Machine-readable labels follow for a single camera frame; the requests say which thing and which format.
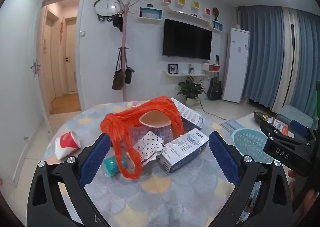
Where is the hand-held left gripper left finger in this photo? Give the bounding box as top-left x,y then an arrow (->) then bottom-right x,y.
27,132 -> 118,227

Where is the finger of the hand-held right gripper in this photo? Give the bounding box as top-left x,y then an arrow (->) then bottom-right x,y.
289,119 -> 310,138
260,122 -> 311,145

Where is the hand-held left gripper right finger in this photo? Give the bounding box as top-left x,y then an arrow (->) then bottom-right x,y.
207,131 -> 293,227

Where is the light blue plastic basket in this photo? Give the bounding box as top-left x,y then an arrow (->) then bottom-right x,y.
230,128 -> 275,165

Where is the red and white paper cup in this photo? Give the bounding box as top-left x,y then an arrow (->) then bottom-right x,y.
54,131 -> 81,160

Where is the orange plastic bag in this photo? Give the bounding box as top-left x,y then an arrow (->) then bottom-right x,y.
100,96 -> 187,180

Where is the polka dot white pouch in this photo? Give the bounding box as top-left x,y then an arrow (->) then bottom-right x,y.
130,131 -> 167,167

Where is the clear plastic box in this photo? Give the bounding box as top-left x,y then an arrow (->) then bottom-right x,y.
125,126 -> 175,147

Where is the person's right hand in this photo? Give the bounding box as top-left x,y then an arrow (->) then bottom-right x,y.
287,169 -> 320,209

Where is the orange box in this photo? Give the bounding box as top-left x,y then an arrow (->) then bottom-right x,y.
272,119 -> 292,135

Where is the teal sofa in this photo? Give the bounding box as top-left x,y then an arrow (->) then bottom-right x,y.
276,104 -> 318,132

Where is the white coffee table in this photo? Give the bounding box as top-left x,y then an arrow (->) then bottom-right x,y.
220,111 -> 278,137

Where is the patterned grey tablecloth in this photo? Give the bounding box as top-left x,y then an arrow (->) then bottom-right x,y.
42,101 -> 253,227

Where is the potted green plant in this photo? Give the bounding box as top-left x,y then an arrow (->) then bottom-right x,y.
177,76 -> 207,106

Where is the blue and beige curtain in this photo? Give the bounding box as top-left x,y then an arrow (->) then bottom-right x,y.
235,6 -> 320,117

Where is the brown hanging bag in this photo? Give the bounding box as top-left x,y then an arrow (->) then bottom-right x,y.
112,47 -> 125,91

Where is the white refrigerator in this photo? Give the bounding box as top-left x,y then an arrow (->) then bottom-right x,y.
222,28 -> 250,104

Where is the black hanging bag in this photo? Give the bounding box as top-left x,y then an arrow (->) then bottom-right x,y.
125,67 -> 135,84

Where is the white open door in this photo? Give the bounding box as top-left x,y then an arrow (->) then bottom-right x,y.
0,0 -> 53,187

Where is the beige hallway door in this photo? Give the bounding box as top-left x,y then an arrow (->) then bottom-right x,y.
64,17 -> 78,92

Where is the pink coat rack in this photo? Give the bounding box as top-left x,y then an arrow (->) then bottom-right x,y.
116,0 -> 143,101

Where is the black cap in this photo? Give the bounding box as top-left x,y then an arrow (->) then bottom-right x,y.
112,13 -> 124,33

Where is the floor cable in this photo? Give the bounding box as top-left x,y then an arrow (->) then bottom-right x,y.
197,99 -> 235,120

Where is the white low wall shelf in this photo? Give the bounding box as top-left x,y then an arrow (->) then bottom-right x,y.
164,71 -> 209,80

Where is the white and red wall cabinet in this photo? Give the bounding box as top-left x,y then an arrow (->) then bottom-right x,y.
201,63 -> 221,72

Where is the silver door handle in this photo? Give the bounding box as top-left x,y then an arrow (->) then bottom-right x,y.
30,58 -> 42,77

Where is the wall-mounted television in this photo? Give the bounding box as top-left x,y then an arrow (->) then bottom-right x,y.
162,18 -> 213,60

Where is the white curved wall shelf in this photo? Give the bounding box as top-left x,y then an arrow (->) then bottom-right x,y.
164,4 -> 223,33

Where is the panda wall clock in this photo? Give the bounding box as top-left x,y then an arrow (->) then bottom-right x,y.
94,0 -> 121,23

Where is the blue wall box shelf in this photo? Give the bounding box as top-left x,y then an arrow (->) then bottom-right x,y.
138,7 -> 163,21

